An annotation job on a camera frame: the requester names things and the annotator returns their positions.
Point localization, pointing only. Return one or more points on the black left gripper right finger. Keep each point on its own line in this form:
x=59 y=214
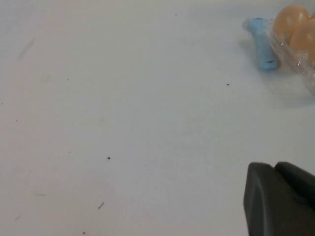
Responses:
x=297 y=177

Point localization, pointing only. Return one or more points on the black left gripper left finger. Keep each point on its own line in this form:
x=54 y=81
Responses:
x=270 y=206

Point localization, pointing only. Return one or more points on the clear plastic egg tray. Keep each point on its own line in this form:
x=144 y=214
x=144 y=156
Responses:
x=290 y=60

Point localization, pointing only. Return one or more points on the orange plastic egg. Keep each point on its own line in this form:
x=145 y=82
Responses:
x=288 y=19
x=304 y=37

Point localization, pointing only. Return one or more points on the light blue plastic fork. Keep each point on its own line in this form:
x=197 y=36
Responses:
x=263 y=49

